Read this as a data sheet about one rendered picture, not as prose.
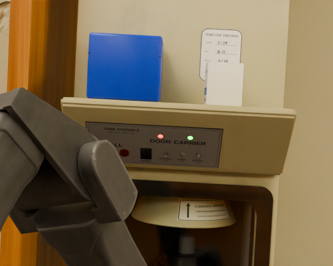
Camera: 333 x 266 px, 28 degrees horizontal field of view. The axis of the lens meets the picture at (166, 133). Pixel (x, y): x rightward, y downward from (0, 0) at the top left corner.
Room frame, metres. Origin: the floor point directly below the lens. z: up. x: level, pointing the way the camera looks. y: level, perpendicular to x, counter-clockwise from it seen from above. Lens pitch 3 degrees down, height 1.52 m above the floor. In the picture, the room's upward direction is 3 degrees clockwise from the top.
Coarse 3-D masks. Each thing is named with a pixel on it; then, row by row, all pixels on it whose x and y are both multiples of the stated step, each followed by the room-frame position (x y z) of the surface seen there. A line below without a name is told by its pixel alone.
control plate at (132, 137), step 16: (96, 128) 0.93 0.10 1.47; (112, 128) 0.93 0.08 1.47; (128, 128) 0.92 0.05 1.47; (144, 128) 0.92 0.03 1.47; (160, 128) 0.92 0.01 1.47; (176, 128) 0.92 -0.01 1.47; (192, 128) 0.92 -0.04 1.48; (208, 128) 0.92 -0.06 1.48; (128, 144) 0.95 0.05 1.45; (144, 144) 0.95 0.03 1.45; (160, 144) 0.94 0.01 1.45; (176, 144) 0.94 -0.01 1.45; (192, 144) 0.94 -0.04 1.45; (208, 144) 0.94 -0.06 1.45; (128, 160) 0.97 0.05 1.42; (144, 160) 0.97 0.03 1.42; (160, 160) 0.97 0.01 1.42; (176, 160) 0.97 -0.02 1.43; (192, 160) 0.97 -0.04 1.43; (208, 160) 0.97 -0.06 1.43
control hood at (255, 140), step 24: (96, 120) 0.92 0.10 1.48; (120, 120) 0.91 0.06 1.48; (144, 120) 0.91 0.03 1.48; (168, 120) 0.91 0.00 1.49; (192, 120) 0.91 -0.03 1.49; (216, 120) 0.91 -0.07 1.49; (240, 120) 0.90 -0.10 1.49; (264, 120) 0.90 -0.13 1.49; (288, 120) 0.90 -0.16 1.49; (240, 144) 0.94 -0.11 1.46; (264, 144) 0.94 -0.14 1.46; (288, 144) 0.94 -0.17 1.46; (168, 168) 0.99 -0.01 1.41; (192, 168) 0.98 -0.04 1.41; (216, 168) 0.98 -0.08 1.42; (240, 168) 0.98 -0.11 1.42; (264, 168) 0.97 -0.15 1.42
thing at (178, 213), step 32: (160, 192) 1.00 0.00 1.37; (192, 192) 1.00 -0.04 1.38; (224, 192) 1.00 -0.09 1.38; (256, 192) 1.00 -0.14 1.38; (128, 224) 1.00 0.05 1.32; (160, 224) 1.00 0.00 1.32; (192, 224) 1.00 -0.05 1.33; (224, 224) 1.00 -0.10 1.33; (256, 224) 1.00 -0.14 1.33; (160, 256) 1.00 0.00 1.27; (192, 256) 1.00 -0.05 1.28; (224, 256) 1.00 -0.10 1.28; (256, 256) 1.00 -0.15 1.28
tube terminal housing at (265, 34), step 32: (96, 0) 1.01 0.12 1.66; (128, 0) 1.01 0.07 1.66; (160, 0) 1.01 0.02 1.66; (192, 0) 1.01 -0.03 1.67; (224, 0) 1.01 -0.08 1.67; (256, 0) 1.01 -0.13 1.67; (288, 0) 1.01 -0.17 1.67; (96, 32) 1.01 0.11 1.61; (128, 32) 1.01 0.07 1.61; (160, 32) 1.01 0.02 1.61; (192, 32) 1.01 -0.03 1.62; (256, 32) 1.01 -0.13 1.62; (192, 64) 1.01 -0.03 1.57; (256, 64) 1.01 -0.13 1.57; (192, 96) 1.01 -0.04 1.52; (256, 96) 1.01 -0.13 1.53
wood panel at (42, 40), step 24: (24, 0) 0.92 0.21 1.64; (48, 0) 1.04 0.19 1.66; (72, 0) 1.27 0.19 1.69; (24, 24) 0.92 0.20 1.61; (48, 24) 1.05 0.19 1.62; (72, 24) 1.29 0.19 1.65; (24, 48) 0.92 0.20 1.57; (48, 48) 1.06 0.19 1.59; (72, 48) 1.30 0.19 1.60; (24, 72) 0.92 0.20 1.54; (48, 72) 1.07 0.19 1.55; (72, 72) 1.31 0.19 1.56; (48, 96) 1.07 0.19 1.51; (72, 96) 1.33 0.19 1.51; (24, 240) 0.94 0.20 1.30; (0, 264) 0.92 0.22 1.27; (24, 264) 0.95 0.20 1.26; (48, 264) 1.14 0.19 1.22
